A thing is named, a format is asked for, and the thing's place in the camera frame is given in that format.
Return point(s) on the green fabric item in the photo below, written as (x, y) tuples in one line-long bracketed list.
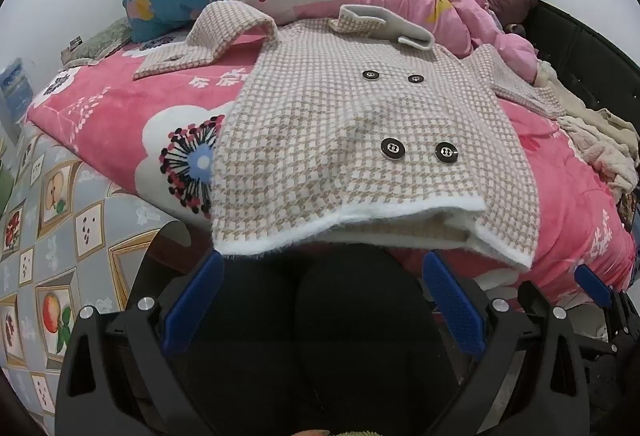
[(5, 188)]

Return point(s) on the beige houndstooth coat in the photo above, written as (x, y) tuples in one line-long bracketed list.
[(350, 116)]

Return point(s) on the small dark box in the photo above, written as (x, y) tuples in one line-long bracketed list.
[(72, 48)]

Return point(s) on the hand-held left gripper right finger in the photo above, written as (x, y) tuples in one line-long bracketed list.
[(452, 306)]

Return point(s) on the orange and green fuzzy clothing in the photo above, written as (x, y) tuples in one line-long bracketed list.
[(345, 432)]

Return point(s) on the black headboard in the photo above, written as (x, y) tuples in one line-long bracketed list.
[(590, 61)]

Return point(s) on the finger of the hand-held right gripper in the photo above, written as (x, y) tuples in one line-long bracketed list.
[(592, 286), (532, 298)]

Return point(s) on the pink floral blanket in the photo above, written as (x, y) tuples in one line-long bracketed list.
[(110, 116)]

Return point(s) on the beige clothes pile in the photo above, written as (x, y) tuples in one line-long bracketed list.
[(600, 141)]

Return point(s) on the fruit print bedsheet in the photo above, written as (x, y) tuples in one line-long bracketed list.
[(50, 241)]

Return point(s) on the green patterned pillow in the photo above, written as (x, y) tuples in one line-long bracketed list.
[(100, 43)]

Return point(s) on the blue packet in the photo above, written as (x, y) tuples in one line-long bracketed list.
[(10, 83)]

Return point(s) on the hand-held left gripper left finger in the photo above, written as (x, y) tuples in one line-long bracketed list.
[(192, 306)]

